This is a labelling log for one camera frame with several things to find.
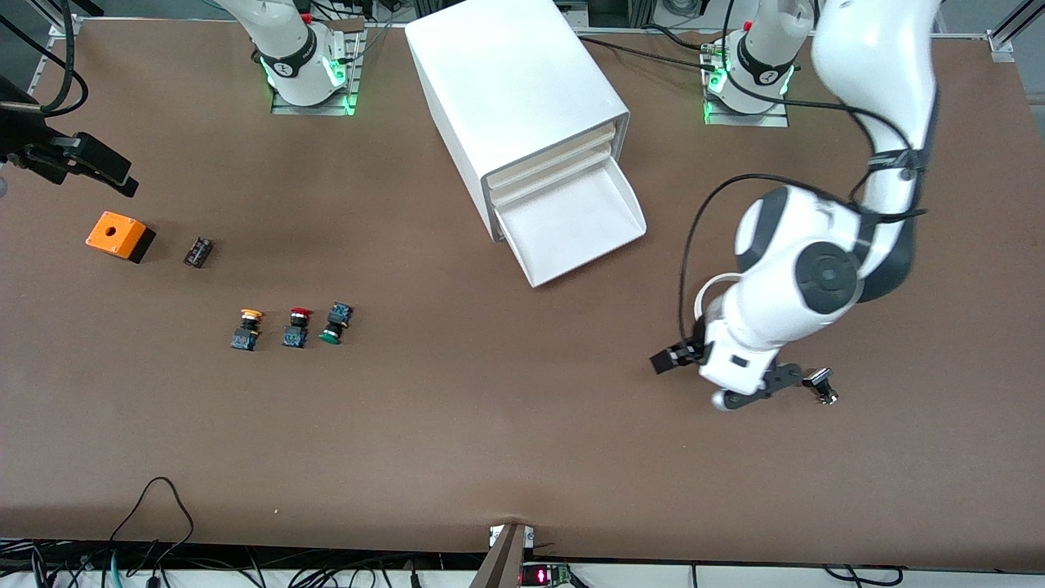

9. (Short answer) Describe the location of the white cabinet drawer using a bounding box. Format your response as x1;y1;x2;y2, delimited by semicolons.
487;125;616;195
492;154;648;289
489;144;614;210

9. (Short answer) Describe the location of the green push button switch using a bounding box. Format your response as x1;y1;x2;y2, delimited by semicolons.
318;302;354;346

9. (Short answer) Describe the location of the black square push button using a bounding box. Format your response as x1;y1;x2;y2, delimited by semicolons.
803;367;840;406

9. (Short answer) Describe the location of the white drawer cabinet housing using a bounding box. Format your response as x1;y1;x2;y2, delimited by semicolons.
404;0;630;243

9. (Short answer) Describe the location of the red LED display module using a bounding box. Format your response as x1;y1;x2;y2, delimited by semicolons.
519;562;576;588

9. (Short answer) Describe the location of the white curved plastic bracket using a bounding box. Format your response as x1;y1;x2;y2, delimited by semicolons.
694;272;744;327

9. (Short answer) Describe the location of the orange switch enclosure box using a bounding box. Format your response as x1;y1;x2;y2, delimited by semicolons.
85;211;156;264

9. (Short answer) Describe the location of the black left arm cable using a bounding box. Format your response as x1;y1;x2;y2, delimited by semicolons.
678;0;932;348

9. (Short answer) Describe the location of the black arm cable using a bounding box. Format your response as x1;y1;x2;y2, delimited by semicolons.
678;0;932;348
0;0;88;115

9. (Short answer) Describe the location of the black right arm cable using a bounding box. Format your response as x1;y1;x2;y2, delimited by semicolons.
0;0;88;115

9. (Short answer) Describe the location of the right arm aluminium base plate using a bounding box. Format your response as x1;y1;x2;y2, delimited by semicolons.
270;16;367;117

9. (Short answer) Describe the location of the yellow push button switch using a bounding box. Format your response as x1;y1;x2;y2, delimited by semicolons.
229;308;265;353

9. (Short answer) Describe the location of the left arm aluminium base plate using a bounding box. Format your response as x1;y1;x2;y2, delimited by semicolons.
702;45;791;129

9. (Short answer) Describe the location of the red push button switch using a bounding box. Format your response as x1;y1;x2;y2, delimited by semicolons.
282;307;314;350

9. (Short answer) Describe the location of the grey camera stand bracket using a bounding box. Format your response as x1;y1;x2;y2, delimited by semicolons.
468;523;536;588

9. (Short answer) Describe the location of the thin black power cable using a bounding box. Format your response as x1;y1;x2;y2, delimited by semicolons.
581;36;713;69
643;23;723;51

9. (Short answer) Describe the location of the thin black looped cable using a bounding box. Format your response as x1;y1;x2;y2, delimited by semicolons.
110;478;195;564

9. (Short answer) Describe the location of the aluminium table edge rail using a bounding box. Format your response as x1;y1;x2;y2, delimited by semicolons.
571;29;993;40

